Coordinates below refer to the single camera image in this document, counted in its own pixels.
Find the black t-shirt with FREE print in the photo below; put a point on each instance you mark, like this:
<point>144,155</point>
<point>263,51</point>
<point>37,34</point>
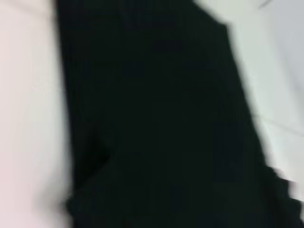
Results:
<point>154,118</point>

